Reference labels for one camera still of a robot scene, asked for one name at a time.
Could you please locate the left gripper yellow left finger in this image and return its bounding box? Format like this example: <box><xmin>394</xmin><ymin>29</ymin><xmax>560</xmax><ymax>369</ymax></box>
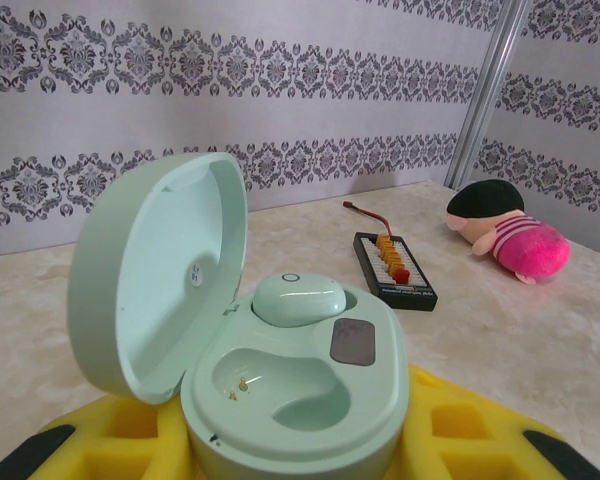
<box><xmin>0</xmin><ymin>392</ymin><xmax>201</xmax><ymax>480</ymax></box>

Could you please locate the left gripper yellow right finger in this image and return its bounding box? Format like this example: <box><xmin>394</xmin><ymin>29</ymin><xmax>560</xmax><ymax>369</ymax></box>
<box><xmin>403</xmin><ymin>363</ymin><xmax>600</xmax><ymax>480</ymax></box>

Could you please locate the mint green earbud charging case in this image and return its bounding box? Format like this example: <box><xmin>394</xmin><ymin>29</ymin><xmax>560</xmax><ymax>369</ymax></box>
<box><xmin>68</xmin><ymin>152</ymin><xmax>415</xmax><ymax>480</ymax></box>

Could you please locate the mint green wireless earbud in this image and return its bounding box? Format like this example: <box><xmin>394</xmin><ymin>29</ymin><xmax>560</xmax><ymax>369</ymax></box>
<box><xmin>251</xmin><ymin>271</ymin><xmax>346</xmax><ymax>329</ymax></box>

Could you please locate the black battery charging board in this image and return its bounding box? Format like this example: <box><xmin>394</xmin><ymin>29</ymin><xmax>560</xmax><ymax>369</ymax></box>
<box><xmin>343</xmin><ymin>199</ymin><xmax>440</xmax><ymax>310</ymax></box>

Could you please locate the plush doll with pink trousers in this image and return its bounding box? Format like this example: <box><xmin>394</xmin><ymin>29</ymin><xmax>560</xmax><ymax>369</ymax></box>
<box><xmin>445</xmin><ymin>180</ymin><xmax>572</xmax><ymax>287</ymax></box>

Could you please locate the aluminium frame post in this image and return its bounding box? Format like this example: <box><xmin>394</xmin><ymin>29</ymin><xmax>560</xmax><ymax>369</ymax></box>
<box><xmin>447</xmin><ymin>0</ymin><xmax>534</xmax><ymax>189</ymax></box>

